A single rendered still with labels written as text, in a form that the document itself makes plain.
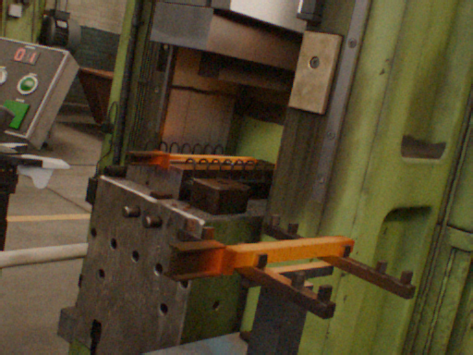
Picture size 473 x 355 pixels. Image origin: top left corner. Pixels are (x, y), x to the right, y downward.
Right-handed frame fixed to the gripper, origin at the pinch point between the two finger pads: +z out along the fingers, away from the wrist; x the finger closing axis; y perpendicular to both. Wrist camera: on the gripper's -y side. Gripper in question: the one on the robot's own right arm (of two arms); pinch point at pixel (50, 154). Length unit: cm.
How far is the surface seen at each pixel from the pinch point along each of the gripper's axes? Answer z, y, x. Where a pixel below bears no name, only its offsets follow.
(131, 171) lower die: 30.7, 6.2, -10.5
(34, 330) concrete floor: 69, 100, -101
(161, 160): 29.4, 0.4, 0.9
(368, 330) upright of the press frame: 74, 35, 43
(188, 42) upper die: 30.7, -28.0, 1.7
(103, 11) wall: 552, -76, -764
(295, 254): 9, 2, 56
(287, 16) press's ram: 51, -39, 13
